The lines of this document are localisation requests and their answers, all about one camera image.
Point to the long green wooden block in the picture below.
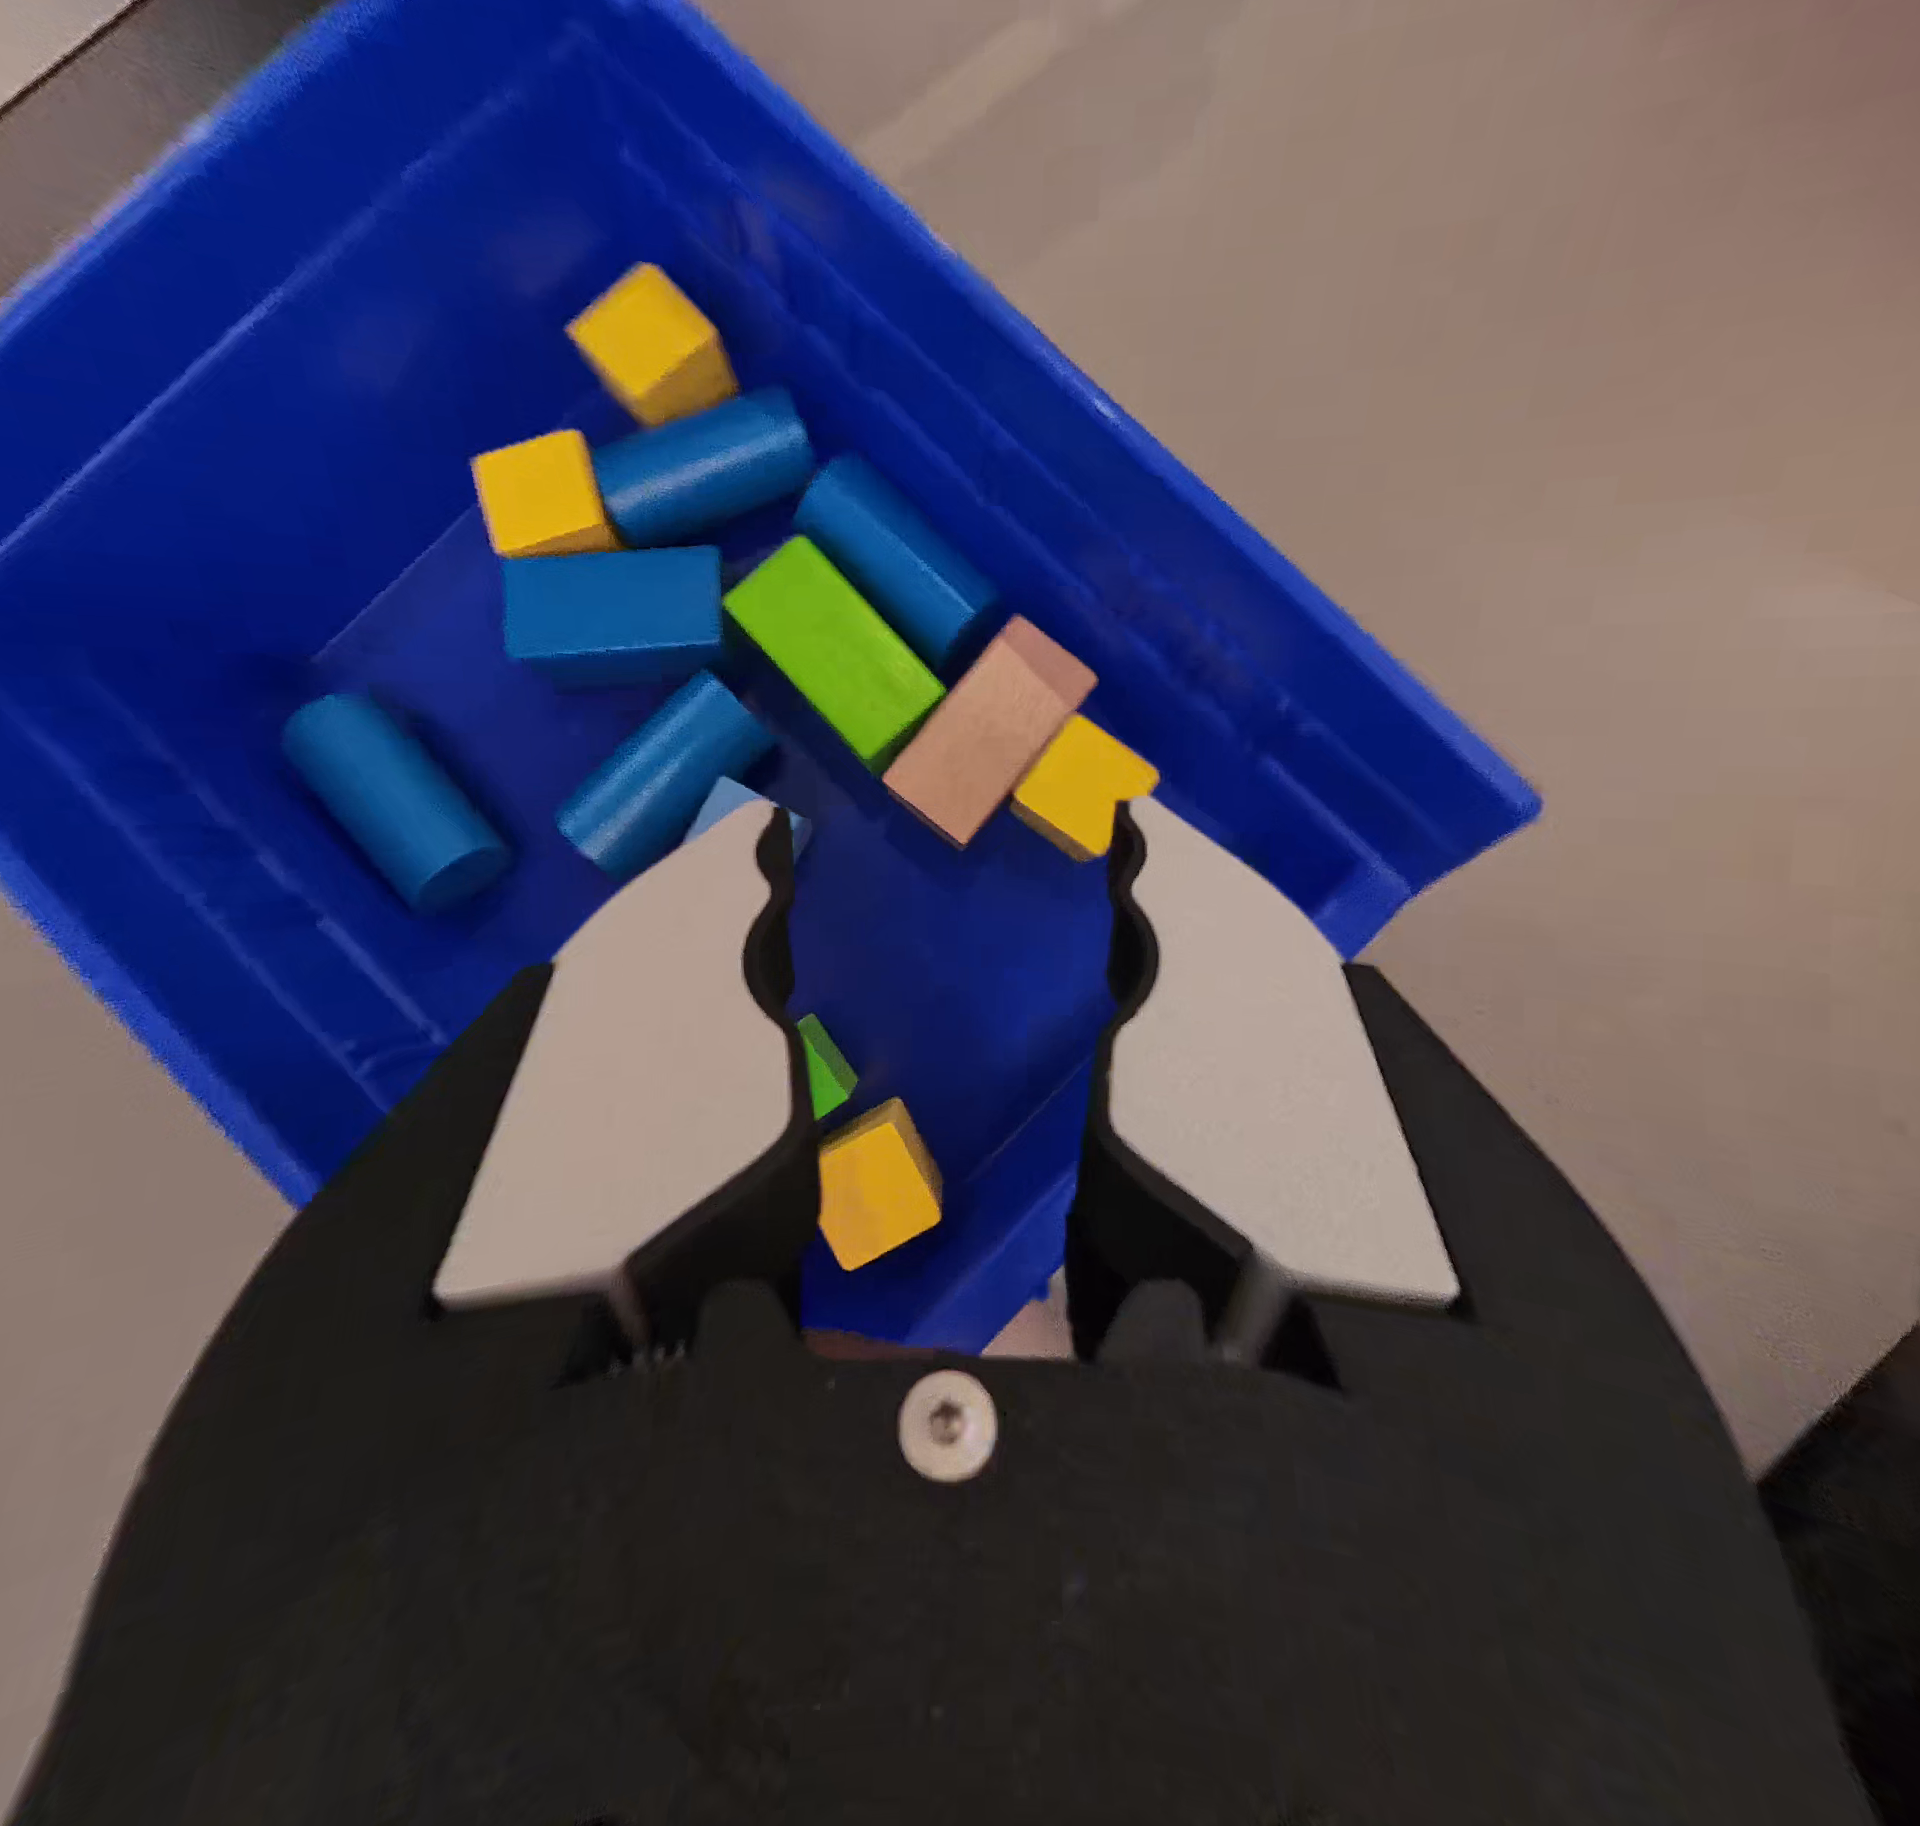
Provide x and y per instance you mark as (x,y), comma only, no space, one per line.
(835,647)

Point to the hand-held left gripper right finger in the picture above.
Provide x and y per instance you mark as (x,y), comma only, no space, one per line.
(1285,1107)

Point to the natural wooden block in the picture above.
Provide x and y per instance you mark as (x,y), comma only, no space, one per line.
(993,731)

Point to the green wooden cube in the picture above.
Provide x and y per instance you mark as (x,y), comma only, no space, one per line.
(821,1070)

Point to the light blue wooden cube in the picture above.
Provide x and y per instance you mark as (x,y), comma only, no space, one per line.
(740,806)

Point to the blue plastic bin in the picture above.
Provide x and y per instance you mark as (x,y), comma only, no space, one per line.
(184,505)

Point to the yellow wooden cube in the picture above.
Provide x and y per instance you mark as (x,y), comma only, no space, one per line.
(1087,787)

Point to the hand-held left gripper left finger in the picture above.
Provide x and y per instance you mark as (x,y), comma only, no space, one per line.
(616,1107)

